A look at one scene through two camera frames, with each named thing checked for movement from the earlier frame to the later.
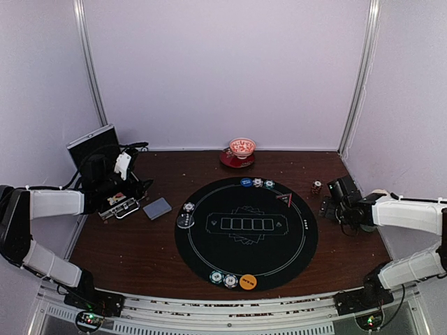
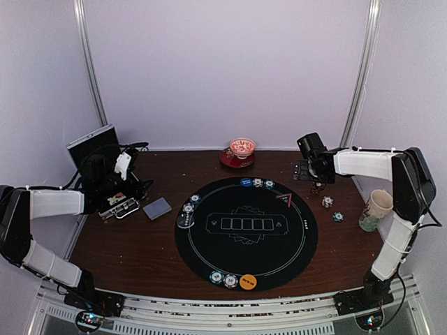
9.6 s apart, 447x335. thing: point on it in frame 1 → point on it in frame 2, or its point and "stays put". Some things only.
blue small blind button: (246, 182) stays put
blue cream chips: (230, 280) stays put
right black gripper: (327, 207) → (301, 173)
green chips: (269, 184) stays put
